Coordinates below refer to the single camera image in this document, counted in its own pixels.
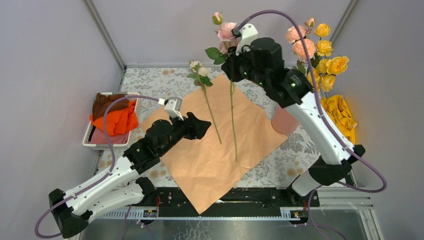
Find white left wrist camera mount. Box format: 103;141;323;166
158;97;184;121

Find white plastic basket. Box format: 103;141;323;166
82;92;141;150

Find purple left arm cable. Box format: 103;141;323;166
34;95;167;240

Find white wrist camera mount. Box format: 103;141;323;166
232;23;259;56
158;97;184;121

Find peach rose stem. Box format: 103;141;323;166
285;17;316;73

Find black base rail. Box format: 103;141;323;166
135;187;320;218

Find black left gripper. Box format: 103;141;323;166
159;111;212;157

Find green peach wrapping paper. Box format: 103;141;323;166
159;75;287;213

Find yellow rose stem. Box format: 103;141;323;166
304;18;350;93

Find orange cloth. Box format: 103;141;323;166
105;100;139;137

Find pink cloth in basket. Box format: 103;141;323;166
88;128;129;145

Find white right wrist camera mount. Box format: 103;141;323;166
232;23;259;56

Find pink cylindrical vase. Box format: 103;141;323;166
271;106;299;135

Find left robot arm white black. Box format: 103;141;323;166
48;112;212;239

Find pink rose stem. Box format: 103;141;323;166
204;12;241;163

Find brown cloth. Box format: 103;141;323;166
91;93;130;121

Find yellow cloth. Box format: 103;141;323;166
320;94;358;144

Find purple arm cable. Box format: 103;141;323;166
34;95;167;240
233;9;388;240

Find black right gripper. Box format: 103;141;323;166
220;42;268;89

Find white rose stem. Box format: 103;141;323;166
187;60;223;145

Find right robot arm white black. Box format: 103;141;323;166
221;37;365;206

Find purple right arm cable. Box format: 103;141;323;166
233;9;388;240

